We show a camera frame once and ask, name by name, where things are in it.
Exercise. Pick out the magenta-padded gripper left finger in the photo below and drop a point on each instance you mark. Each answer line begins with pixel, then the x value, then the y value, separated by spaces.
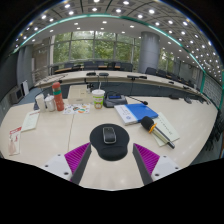
pixel 77 156

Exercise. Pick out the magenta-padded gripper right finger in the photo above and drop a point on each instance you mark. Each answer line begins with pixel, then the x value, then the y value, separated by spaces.
pixel 146 157

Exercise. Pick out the black computer mouse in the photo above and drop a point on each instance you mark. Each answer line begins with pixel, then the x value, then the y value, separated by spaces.
pixel 109 135

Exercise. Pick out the black round mouse pad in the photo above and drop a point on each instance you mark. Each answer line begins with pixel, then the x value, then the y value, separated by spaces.
pixel 110 151

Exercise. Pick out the black handheld microphone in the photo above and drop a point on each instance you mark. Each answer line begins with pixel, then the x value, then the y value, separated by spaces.
pixel 147 122

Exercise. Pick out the pale green paper sheet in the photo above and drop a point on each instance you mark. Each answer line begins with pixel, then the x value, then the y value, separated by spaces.
pixel 168 128

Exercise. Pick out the blue and white book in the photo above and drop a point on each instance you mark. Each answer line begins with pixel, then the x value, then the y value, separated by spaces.
pixel 140 111

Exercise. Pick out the colourful sticker sheet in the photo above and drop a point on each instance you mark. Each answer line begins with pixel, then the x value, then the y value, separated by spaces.
pixel 76 109

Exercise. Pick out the white booklet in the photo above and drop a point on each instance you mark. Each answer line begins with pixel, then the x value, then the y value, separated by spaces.
pixel 30 120

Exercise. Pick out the white lidded mug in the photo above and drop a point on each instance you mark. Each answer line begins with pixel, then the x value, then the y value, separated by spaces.
pixel 50 104

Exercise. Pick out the red bottle with green band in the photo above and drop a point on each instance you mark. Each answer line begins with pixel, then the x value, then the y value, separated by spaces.
pixel 58 100

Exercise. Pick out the paper cup with straw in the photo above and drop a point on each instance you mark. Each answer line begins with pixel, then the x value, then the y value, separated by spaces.
pixel 98 99

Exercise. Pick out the white cardboard box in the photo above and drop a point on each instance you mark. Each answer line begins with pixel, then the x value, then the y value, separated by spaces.
pixel 79 95

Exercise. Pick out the red and white leaflet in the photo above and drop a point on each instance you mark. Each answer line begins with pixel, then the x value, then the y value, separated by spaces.
pixel 14 143

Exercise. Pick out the plain white cup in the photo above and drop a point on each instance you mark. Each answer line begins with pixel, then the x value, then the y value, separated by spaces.
pixel 40 104

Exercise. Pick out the grey conference microphone unit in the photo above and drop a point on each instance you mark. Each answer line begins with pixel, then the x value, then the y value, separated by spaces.
pixel 114 100

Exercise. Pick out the row of dark office chairs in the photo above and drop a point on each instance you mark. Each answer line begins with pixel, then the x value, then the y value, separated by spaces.
pixel 213 133
pixel 126 67

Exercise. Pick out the long curved conference desk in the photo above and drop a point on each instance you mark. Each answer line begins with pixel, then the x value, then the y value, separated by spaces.
pixel 153 81

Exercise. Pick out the grey floor air unit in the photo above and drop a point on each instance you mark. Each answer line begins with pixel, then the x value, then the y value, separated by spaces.
pixel 15 95

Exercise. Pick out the grey round column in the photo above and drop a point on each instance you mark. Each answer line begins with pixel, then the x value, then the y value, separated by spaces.
pixel 148 53

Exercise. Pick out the ceiling lights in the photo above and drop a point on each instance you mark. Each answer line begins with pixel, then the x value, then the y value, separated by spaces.
pixel 118 10

